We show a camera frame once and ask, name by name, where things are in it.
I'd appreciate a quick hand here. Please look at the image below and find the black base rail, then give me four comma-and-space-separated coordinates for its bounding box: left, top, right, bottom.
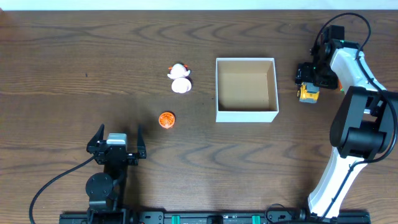
59, 208, 371, 224

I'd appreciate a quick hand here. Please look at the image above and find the left black cable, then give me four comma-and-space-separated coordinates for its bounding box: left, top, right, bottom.
29, 155, 96, 224

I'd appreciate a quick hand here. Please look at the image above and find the yellow grey toy truck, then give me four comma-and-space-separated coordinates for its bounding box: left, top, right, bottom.
297, 82, 320, 103

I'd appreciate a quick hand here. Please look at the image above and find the orange round toy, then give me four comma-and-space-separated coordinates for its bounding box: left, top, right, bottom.
158, 111, 175, 129

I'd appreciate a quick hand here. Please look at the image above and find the white pink duck toy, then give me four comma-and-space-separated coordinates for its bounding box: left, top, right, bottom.
167, 63, 192, 94

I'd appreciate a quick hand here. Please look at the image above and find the white cardboard box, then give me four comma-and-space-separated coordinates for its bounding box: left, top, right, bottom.
215, 58, 279, 123

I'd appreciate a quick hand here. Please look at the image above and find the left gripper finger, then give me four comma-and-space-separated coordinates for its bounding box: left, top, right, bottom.
137, 126, 147, 159
86, 124, 104, 154

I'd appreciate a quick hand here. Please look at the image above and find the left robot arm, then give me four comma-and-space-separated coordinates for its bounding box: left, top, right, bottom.
85, 124, 147, 224

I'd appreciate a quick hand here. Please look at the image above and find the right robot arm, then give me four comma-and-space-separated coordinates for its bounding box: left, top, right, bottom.
295, 25, 397, 222

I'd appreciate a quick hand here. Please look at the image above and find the multicolour puzzle cube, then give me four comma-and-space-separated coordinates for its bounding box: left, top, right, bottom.
338, 80, 344, 92

